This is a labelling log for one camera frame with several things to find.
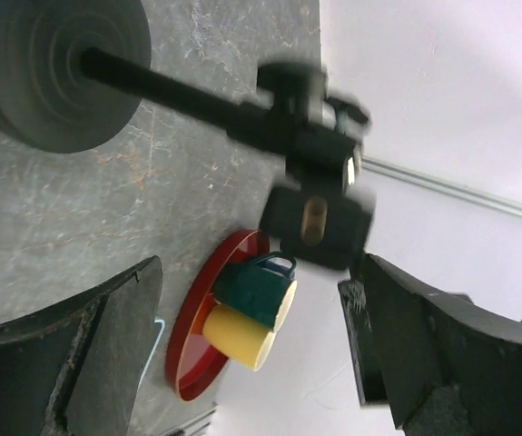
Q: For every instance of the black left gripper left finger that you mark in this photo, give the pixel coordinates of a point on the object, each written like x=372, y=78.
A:
x=74, y=367

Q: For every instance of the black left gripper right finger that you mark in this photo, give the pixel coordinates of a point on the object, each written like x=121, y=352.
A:
x=440, y=363

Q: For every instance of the black phone stand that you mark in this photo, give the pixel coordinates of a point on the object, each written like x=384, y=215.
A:
x=73, y=73

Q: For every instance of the phone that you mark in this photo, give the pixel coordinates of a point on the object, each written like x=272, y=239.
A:
x=160, y=322

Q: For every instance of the red round tray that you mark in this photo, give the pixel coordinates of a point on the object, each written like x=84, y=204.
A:
x=192, y=364

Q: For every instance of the yellow mug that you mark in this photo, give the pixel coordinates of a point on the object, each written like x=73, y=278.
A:
x=238, y=336

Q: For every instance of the green mug cream inside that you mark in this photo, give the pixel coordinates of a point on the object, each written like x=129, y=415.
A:
x=262, y=288

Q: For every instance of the aluminium frame post right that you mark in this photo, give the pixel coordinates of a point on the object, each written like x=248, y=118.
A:
x=448, y=188

